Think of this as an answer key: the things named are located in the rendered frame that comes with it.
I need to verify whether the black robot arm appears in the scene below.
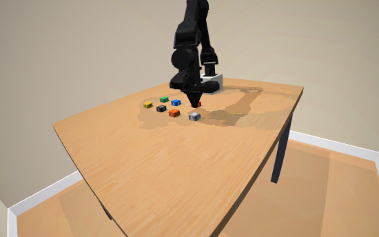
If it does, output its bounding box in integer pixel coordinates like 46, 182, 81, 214
170, 0, 218, 90

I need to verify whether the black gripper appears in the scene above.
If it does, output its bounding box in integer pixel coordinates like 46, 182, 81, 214
181, 64, 219, 108

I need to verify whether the orange block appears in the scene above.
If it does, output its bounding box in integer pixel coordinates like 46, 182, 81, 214
169, 109, 180, 118

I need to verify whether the green block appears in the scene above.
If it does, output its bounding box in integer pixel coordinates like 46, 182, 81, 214
159, 96, 169, 103

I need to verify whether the yellow block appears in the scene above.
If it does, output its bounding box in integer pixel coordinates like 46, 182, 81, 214
143, 101, 153, 108

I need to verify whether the blue block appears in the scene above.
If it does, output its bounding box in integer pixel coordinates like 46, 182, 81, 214
171, 99, 181, 106

